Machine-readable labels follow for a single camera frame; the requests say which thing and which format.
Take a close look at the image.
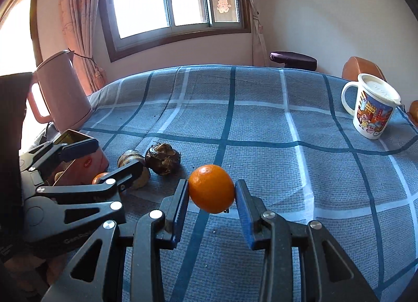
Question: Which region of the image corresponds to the dark brown water chestnut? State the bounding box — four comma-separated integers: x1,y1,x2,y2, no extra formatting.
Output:
145,143,181,176

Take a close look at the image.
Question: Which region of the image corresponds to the small orange tangerine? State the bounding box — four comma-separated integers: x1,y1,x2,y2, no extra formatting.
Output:
188,164,235,214

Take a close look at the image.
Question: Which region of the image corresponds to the large orange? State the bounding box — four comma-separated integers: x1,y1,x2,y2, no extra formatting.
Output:
91,172,108,185

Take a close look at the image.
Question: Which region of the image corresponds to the person's left hand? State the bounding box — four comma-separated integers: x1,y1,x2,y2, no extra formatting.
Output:
5,253,68,294

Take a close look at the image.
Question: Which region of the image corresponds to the small tan fruit in tin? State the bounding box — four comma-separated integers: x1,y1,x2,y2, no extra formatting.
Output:
54,171,63,182

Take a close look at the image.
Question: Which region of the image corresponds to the red metal tin box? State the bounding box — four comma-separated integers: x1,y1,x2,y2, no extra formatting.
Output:
46,147,109,186

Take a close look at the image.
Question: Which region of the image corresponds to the pink electric kettle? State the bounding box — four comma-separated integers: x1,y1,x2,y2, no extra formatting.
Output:
28,50,92,132

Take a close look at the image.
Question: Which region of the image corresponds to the blue plaid tablecloth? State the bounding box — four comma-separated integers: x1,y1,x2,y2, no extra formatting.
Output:
82,65,417,301

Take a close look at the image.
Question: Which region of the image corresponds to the sliding glass window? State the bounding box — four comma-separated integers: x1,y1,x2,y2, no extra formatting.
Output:
99,0,250,62

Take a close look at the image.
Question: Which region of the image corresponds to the left pink curtain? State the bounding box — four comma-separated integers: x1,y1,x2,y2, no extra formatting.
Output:
60,0,106,95

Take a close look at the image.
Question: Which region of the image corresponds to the pink curtain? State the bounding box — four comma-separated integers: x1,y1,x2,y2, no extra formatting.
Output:
60,0,106,95
249,0,269,67

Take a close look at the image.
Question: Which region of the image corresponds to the cartoon print white mug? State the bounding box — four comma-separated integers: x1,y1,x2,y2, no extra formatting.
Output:
341,73,401,140

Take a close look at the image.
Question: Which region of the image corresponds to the brown leather sofa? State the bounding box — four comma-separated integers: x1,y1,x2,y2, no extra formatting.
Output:
341,57,417,126

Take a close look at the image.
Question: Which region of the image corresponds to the dark purple round stool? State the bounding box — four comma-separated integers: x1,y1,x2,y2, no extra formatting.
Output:
269,51,317,71

